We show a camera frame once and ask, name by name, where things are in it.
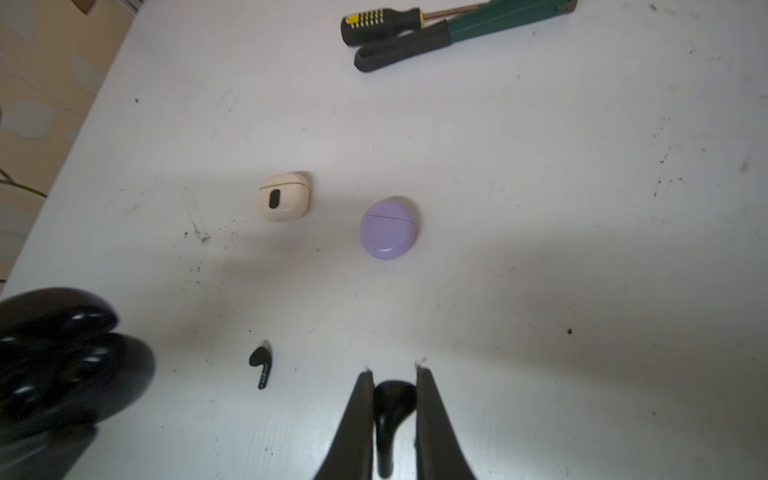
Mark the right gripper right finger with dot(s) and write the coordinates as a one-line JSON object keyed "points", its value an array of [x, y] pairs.
{"points": [[438, 453]]}

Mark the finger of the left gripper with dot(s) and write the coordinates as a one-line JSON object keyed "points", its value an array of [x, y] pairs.
{"points": [[48, 455]]}

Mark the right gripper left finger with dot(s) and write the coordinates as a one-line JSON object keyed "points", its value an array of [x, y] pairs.
{"points": [[350, 456]]}

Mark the black round earbud case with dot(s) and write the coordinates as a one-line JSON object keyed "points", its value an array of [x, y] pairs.
{"points": [[63, 364]]}

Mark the purple round earbud case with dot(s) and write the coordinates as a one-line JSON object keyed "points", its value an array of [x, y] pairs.
{"points": [[388, 229]]}

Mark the white earbud charging case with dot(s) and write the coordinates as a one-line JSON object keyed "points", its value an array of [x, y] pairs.
{"points": [[284, 197]]}

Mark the black yellow screwdriver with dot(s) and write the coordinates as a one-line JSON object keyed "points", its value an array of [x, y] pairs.
{"points": [[379, 24]]}

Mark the green handled tool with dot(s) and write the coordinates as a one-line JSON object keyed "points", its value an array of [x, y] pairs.
{"points": [[494, 16]]}

